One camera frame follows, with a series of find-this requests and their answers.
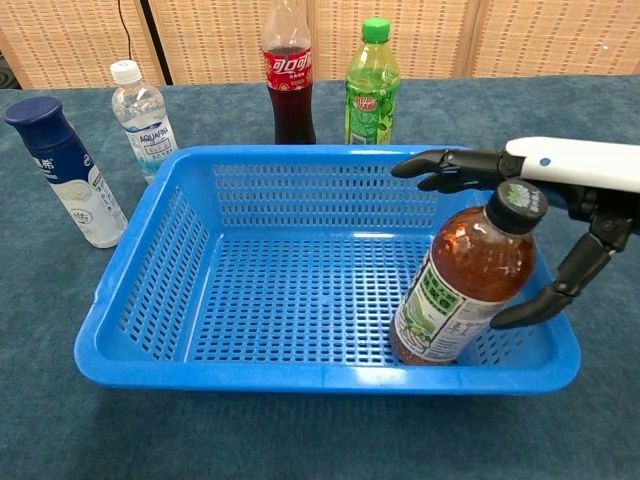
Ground blue plastic basket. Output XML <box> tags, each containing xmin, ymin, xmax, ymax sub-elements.
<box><xmin>73</xmin><ymin>144</ymin><xmax>582</xmax><ymax>397</ymax></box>

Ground clear water bottle white cap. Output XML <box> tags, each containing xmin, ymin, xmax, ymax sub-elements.
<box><xmin>110</xmin><ymin>59</ymin><xmax>180</xmax><ymax>185</ymax></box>

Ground teal tablecloth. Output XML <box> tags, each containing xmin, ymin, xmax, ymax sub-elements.
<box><xmin>0</xmin><ymin>74</ymin><xmax>640</xmax><ymax>480</ymax></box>

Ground brown tea bottle black cap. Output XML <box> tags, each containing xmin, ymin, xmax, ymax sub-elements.
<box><xmin>389</xmin><ymin>177</ymin><xmax>549</xmax><ymax>366</ymax></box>

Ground navy white drink bottle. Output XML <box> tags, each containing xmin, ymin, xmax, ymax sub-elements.
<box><xmin>3</xmin><ymin>96</ymin><xmax>129</xmax><ymax>249</ymax></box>

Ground thin black hanging cable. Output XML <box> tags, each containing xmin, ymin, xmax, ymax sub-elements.
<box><xmin>117</xmin><ymin>0</ymin><xmax>134</xmax><ymax>62</ymax></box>

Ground green tea bottle green cap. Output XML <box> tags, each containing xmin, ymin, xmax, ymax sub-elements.
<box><xmin>343</xmin><ymin>17</ymin><xmax>402</xmax><ymax>146</ymax></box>

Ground cola bottle red cap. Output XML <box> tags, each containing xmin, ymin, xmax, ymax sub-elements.
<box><xmin>261</xmin><ymin>0</ymin><xmax>318</xmax><ymax>146</ymax></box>

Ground bamboo folding screen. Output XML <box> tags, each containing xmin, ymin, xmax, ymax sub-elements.
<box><xmin>0</xmin><ymin>0</ymin><xmax>640</xmax><ymax>90</ymax></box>

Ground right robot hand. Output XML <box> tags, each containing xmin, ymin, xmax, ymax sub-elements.
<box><xmin>391</xmin><ymin>137</ymin><xmax>640</xmax><ymax>330</ymax></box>

